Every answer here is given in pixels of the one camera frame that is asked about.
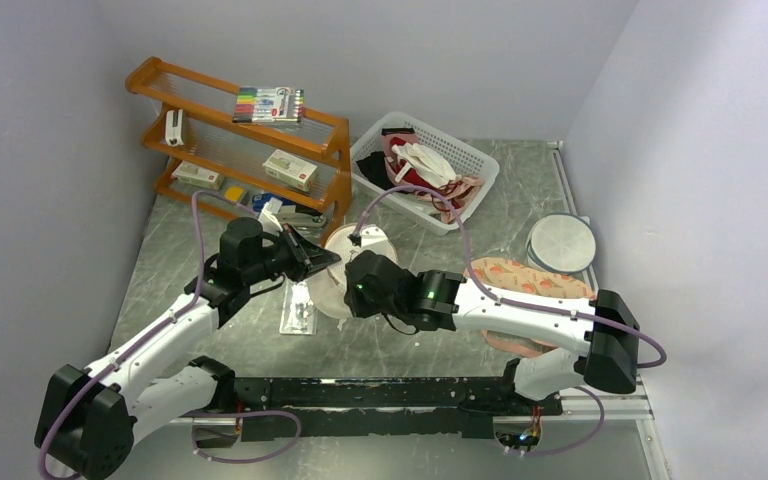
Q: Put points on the clear packaged tool sleeve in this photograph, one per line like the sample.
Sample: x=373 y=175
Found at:
x=298 y=314

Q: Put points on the small white box on shelf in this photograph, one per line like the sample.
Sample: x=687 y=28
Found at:
x=174 y=128

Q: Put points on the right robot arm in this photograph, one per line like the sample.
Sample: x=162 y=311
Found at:
x=595 y=342

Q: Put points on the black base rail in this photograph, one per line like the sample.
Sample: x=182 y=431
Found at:
x=342 y=407

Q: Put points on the beige mesh laundry bag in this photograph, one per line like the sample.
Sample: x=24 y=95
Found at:
x=328 y=288

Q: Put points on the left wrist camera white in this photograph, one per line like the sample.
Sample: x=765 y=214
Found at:
x=269 y=220

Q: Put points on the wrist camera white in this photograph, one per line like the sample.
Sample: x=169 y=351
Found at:
x=371 y=238
x=269 y=220

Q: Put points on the yellow eraser block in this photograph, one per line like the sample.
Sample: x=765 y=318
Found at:
x=235 y=194

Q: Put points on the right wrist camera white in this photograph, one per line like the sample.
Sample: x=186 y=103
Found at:
x=371 y=238

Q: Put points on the blue stapler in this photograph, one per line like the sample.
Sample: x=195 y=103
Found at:
x=287 y=211

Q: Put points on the white staples box right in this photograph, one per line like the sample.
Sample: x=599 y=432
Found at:
x=291 y=170

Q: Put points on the orange three-tier shelf rack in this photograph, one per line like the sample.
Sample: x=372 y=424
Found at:
x=237 y=150

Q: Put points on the pile of bras in basket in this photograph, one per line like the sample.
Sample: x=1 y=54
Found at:
x=404 y=161

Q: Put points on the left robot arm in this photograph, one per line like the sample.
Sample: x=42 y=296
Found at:
x=92 y=417

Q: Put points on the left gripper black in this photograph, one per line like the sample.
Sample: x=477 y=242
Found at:
x=307 y=257

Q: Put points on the white plastic laundry basket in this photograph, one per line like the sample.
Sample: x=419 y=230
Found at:
x=464 y=159

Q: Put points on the coloured marker pen set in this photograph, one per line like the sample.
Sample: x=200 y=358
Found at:
x=265 y=105

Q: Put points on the grey round laundry bags stack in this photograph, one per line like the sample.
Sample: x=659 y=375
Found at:
x=561 y=243

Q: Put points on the floral heart-shaped laundry bag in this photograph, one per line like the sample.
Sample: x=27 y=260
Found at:
x=514 y=276

